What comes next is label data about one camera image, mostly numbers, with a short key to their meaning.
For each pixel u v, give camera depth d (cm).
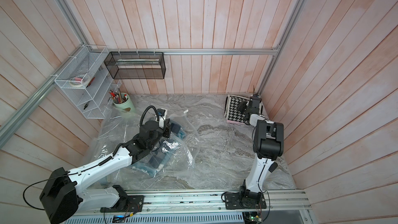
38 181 39
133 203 73
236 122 101
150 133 58
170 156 87
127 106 98
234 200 73
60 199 39
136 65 101
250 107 81
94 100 78
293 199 76
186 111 88
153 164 79
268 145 54
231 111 101
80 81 69
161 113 67
